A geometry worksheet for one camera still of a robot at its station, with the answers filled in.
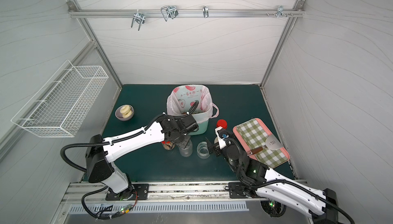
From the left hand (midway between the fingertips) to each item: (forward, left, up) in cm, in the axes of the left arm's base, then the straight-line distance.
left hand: (182, 141), depth 76 cm
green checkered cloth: (+11, -43, -14) cm, 46 cm away
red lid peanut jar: (-1, -1, -10) cm, 11 cm away
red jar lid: (+18, -23, -11) cm, 31 cm away
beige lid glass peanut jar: (+1, -10, -13) cm, 16 cm away
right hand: (+2, -17, +5) cm, 18 cm away
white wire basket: (+6, +55, +18) cm, 58 cm away
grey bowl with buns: (+23, +41, -8) cm, 47 cm away
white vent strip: (-28, +40, -10) cm, 50 cm away
